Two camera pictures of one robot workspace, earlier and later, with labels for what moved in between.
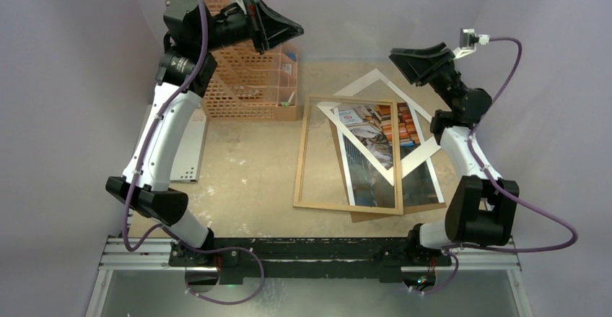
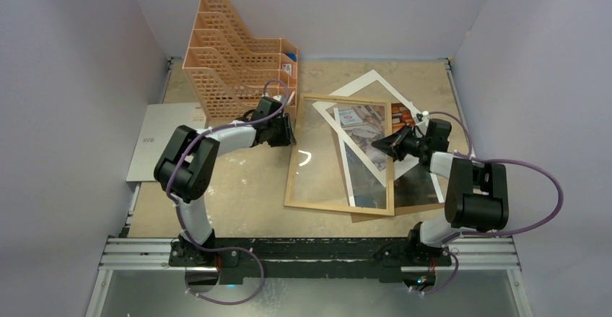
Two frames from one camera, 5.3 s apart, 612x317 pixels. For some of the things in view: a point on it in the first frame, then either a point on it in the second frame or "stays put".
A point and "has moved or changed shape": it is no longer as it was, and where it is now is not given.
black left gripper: x=272 y=29 -> x=286 y=138
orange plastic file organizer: x=251 y=85 stays put
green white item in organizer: x=286 y=104 stays put
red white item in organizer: x=287 y=68 stays put
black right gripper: x=444 y=70 -> x=399 y=143
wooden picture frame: x=349 y=158 has moved or changed shape
